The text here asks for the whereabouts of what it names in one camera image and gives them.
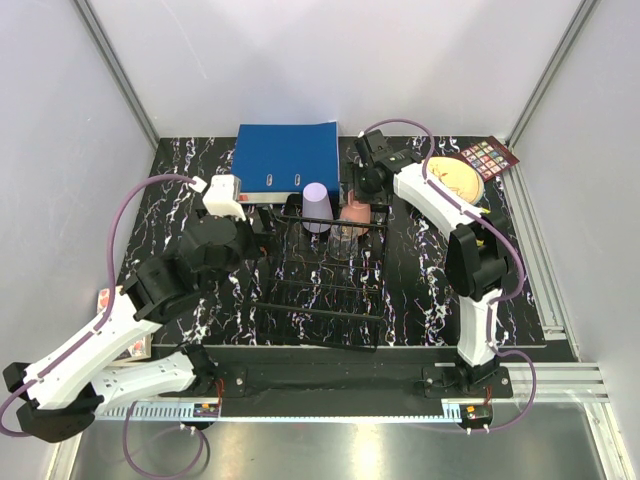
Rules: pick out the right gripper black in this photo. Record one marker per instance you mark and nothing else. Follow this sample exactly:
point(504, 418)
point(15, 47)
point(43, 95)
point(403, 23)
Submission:
point(382, 197)

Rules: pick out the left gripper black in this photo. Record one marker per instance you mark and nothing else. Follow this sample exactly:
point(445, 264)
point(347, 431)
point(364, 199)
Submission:
point(265, 243)

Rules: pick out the pink plastic cup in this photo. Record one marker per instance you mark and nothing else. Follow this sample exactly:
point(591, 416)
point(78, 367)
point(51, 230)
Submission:
point(356, 212)

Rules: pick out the lilac plastic cup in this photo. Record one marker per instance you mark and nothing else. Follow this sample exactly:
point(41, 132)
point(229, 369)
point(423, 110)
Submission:
point(316, 208)

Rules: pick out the clear drinking glass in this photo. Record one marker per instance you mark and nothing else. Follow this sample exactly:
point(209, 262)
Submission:
point(343, 241)

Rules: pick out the peach floral plate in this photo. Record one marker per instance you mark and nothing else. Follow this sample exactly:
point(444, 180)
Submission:
point(458, 176)

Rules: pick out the yellow bowl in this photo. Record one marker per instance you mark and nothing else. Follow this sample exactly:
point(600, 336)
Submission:
point(482, 233)

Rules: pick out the teal scalloped plate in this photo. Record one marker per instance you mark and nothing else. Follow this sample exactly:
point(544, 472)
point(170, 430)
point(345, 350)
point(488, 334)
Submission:
point(482, 197)

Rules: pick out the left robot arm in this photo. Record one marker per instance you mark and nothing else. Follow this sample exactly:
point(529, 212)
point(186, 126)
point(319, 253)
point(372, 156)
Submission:
point(64, 392)

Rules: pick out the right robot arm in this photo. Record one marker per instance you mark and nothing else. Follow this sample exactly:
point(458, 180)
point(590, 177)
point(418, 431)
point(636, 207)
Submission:
point(479, 255)

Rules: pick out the illustrated book at left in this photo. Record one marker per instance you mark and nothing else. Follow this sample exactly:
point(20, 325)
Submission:
point(139, 350)

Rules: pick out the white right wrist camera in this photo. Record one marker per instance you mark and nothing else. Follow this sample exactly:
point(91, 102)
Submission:
point(372, 147)

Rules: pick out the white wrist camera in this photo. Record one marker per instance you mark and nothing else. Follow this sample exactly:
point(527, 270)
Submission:
point(220, 196)
point(372, 147)

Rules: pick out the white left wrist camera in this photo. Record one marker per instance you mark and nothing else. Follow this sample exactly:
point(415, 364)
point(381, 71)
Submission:
point(220, 196)

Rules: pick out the blue ring binder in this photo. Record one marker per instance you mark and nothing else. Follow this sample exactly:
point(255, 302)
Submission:
point(275, 161)

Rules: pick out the black wire dish rack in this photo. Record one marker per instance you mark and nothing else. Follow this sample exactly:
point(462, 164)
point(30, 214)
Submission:
point(300, 295)

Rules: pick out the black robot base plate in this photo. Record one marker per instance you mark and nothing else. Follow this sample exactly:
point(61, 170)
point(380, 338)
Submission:
point(278, 383)

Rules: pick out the aluminium rail frame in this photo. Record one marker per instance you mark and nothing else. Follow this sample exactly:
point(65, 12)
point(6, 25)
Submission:
point(574, 380)

